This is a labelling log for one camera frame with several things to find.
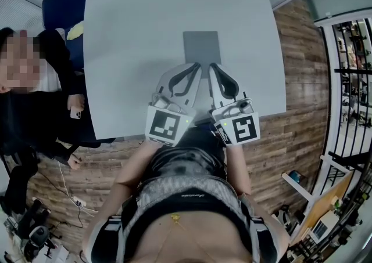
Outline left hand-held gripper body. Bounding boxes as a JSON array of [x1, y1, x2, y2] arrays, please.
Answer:
[[145, 93, 196, 148]]

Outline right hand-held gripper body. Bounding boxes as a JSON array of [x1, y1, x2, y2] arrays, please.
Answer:
[[211, 98, 260, 148]]

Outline grey cardboard folder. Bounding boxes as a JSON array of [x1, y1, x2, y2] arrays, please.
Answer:
[[183, 31, 223, 68]]

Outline person's left forearm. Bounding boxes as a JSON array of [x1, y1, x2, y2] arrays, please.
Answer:
[[115, 139, 165, 196]]

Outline person's right forearm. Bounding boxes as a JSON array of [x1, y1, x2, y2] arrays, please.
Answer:
[[226, 144, 252, 196]]

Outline person's black shiny skirt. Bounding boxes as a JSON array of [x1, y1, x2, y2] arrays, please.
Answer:
[[142, 128, 230, 187]]

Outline person's grey knit top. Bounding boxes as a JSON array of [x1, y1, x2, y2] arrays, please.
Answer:
[[83, 176, 291, 263]]

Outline teal box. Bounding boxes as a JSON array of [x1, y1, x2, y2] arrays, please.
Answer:
[[289, 170, 306, 184]]

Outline white phone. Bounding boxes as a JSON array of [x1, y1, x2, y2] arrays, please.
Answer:
[[69, 105, 83, 120]]

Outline black and white headset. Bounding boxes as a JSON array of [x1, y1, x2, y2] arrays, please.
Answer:
[[271, 205, 294, 230]]

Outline yellow-green cloth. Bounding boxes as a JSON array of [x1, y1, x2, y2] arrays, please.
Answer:
[[66, 22, 84, 39]]

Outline wooden board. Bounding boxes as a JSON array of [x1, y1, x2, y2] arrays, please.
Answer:
[[290, 170, 354, 245]]

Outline black metal railing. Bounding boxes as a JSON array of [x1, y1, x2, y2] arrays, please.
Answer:
[[318, 17, 372, 170]]

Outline person's chest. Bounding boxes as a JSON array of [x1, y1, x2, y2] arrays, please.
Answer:
[[136, 215, 256, 263]]

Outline white device with screen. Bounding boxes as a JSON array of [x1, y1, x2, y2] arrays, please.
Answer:
[[307, 211, 339, 244]]

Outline blue chair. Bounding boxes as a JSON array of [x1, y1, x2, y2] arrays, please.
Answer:
[[41, 0, 90, 70]]

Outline black office chair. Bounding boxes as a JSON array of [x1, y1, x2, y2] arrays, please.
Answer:
[[0, 151, 70, 263]]

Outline grey gripper-mounted camera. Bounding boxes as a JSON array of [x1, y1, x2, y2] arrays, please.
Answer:
[[237, 98, 254, 116], [152, 94, 183, 114]]

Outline white table frame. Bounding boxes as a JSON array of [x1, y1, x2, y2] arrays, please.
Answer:
[[271, 154, 352, 242]]

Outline white floor cable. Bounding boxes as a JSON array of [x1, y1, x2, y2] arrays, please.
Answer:
[[58, 160, 88, 216]]

